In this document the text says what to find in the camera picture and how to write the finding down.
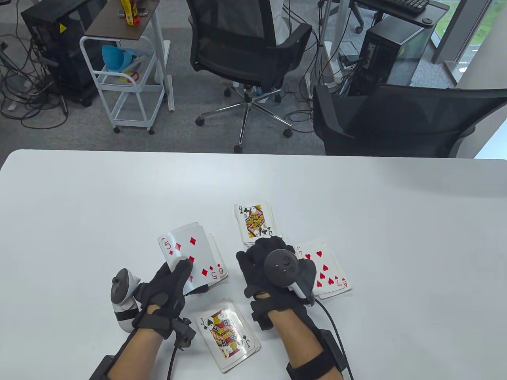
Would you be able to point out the red yellow plastic toy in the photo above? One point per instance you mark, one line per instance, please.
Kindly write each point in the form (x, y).
(130, 76)

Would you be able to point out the yellow bottle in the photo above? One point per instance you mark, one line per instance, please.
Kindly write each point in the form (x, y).
(127, 12)

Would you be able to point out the dark grey desk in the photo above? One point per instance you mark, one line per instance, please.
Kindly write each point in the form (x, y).
(433, 10)

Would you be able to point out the deck of playing cards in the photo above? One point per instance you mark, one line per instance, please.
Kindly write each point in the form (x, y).
(182, 229)

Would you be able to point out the black computer tower glass panel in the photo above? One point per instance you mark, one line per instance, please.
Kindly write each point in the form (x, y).
(384, 51)

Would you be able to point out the white metal stand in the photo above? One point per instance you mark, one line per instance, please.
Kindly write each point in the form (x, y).
(328, 55)

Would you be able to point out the blue plastic funnel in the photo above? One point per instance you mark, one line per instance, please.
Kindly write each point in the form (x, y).
(115, 59)

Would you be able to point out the black mesh office chair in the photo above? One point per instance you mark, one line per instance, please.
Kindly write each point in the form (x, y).
(396, 126)

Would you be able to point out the black chair leg with castor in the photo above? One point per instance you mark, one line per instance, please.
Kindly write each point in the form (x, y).
(358, 29)

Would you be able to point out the black chair with chrome base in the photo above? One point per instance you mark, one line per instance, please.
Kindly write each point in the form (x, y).
(237, 59)

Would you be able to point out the person's left hand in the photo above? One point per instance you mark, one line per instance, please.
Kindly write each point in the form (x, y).
(164, 299)

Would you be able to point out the pile of spades cards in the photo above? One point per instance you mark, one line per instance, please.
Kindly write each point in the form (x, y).
(227, 336)

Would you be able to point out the pile of hearts cards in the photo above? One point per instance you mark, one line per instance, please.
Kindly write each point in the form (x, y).
(332, 269)

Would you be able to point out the grey white handheld controller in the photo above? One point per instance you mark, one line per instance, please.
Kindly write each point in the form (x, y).
(287, 273)
(122, 291)

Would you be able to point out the orange red bottle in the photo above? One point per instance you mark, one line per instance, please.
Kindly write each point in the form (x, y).
(136, 16)

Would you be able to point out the red diamonds playing card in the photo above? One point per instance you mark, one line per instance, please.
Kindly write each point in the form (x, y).
(186, 241)

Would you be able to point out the person's right hand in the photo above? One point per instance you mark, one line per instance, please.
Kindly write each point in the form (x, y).
(253, 265)

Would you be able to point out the black elastic armband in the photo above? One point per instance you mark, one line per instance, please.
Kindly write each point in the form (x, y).
(311, 366)

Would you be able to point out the person's right forearm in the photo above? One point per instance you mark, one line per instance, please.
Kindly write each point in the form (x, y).
(301, 340)

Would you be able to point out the black computer tower yellow sticker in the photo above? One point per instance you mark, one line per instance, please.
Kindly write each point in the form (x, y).
(59, 59)

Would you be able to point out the white power strip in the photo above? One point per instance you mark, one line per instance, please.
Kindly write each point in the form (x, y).
(350, 66)

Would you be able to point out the person's left forearm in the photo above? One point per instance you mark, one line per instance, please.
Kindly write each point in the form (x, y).
(134, 356)

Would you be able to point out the black forearm sensor box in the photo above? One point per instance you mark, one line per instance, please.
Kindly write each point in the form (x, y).
(334, 350)
(102, 368)

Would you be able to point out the white side table brown top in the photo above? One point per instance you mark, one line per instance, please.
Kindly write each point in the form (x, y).
(119, 27)

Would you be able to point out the black keyboard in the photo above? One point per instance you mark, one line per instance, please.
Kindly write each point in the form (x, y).
(400, 4)

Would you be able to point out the pile of diamonds cards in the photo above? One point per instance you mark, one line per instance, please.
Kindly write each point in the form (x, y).
(221, 266)

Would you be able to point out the white rolling cart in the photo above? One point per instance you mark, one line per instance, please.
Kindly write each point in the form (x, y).
(130, 88)

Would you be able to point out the pile of clubs cards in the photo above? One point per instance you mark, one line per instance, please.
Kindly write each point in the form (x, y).
(257, 221)

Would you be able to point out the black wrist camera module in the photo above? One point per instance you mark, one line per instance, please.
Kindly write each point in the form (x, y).
(261, 316)
(184, 332)

